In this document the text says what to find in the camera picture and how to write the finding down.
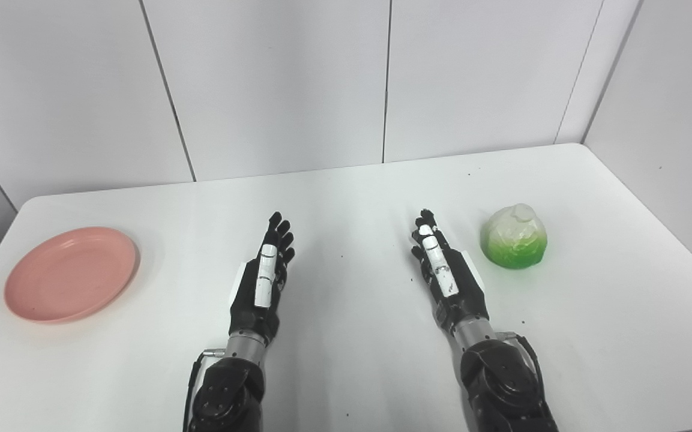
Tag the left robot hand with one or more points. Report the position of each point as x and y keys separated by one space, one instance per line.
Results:
x=264 y=282

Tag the green white cabbage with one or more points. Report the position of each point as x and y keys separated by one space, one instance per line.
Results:
x=514 y=237

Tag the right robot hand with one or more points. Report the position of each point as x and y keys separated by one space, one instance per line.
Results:
x=448 y=282

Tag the pink plate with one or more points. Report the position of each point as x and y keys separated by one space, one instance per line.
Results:
x=71 y=274

